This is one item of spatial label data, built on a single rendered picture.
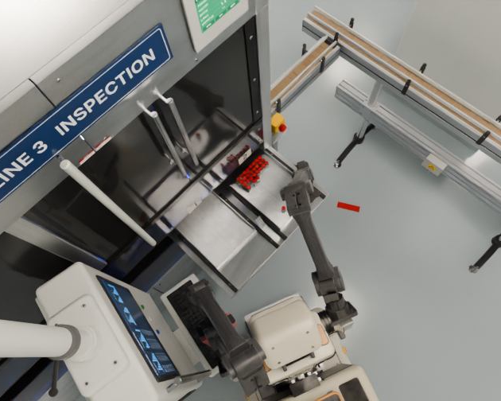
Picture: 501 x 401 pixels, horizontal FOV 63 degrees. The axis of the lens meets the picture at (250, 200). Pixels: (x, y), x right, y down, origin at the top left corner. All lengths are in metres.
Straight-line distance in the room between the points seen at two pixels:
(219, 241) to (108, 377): 0.93
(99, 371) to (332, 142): 2.42
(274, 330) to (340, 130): 2.14
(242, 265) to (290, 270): 0.93
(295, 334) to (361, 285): 1.52
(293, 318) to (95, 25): 1.02
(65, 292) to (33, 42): 0.73
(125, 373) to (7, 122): 0.74
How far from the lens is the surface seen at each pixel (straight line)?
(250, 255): 1.95
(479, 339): 3.06
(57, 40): 1.04
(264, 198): 2.03
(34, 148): 1.08
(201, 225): 2.02
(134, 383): 1.29
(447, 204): 3.19
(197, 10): 1.16
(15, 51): 1.07
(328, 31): 2.55
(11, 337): 0.95
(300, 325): 1.40
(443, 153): 2.69
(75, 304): 1.34
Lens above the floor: 2.78
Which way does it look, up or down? 69 degrees down
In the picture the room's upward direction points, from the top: 10 degrees counter-clockwise
